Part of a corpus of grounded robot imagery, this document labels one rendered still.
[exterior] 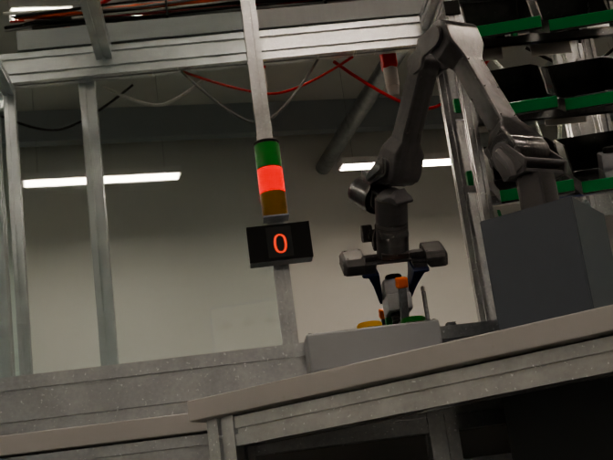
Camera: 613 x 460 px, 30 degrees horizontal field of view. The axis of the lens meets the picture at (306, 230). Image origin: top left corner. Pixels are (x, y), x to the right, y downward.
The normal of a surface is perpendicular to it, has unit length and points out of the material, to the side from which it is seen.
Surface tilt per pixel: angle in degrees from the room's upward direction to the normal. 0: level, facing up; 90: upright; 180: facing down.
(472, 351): 90
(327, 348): 90
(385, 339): 90
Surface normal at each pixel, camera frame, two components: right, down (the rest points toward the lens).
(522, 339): -0.54, -0.16
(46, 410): 0.05, -0.28
